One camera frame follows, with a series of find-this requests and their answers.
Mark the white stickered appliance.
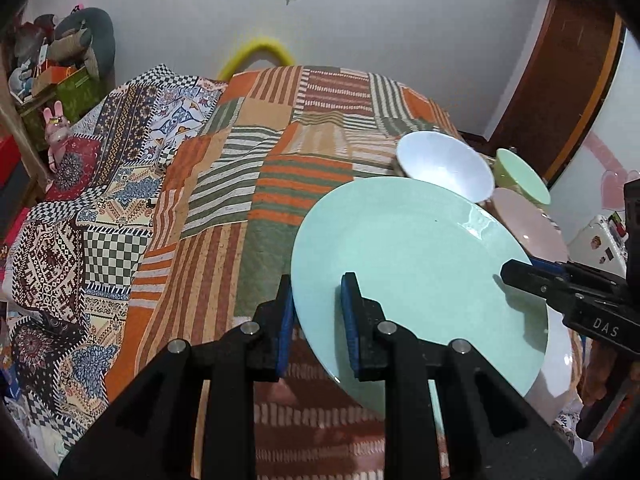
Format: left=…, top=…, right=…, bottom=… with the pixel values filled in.
left=567, top=212, right=628, bottom=266

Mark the white plate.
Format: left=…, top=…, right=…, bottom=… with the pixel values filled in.
left=522, top=310, right=575, bottom=401

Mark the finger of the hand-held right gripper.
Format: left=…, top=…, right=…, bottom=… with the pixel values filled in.
left=500, top=259, right=581, bottom=313
left=530, top=256, right=626, bottom=302

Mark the orange fuzzy blanket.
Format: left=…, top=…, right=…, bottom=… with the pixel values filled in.
left=580, top=342, right=622, bottom=407

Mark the patterned checkered quilt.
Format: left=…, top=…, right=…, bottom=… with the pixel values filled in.
left=0, top=64, right=228, bottom=451

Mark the red box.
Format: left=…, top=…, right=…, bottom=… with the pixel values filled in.
left=0, top=135, right=23, bottom=186

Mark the yellow foam ring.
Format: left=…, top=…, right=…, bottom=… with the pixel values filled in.
left=217, top=37, right=296, bottom=81

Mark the grey plush toy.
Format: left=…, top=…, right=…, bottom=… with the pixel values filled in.
left=52, top=7, right=117, bottom=81

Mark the mint green plate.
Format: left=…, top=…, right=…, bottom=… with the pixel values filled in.
left=291, top=176, right=551, bottom=423

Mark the pink plate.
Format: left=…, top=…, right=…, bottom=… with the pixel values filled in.
left=492, top=187, right=570, bottom=263

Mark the white bowl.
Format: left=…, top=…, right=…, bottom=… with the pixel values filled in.
left=396, top=131, right=495, bottom=203

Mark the green cardboard box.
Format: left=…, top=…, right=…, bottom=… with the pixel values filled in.
left=20, top=67, right=108, bottom=133

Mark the striped patchwork blanket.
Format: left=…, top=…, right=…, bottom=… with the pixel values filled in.
left=107, top=65, right=583, bottom=480

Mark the pink wall sticker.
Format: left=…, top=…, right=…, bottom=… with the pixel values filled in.
left=582, top=132, right=640, bottom=211

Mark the pink rabbit toy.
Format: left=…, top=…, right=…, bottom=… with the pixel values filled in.
left=44, top=101, right=71, bottom=161

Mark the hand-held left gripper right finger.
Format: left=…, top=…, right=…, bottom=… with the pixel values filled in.
left=340, top=271, right=583, bottom=480

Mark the wooden door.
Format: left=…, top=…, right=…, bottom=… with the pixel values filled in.
left=487, top=0, right=626, bottom=186

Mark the pile of toys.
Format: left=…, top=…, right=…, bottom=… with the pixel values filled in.
left=10, top=12, right=66, bottom=106

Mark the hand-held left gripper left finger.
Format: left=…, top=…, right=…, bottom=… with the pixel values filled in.
left=57, top=274, right=296, bottom=480

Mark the green bowl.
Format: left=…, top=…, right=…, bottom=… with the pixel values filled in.
left=492, top=148, right=552, bottom=206

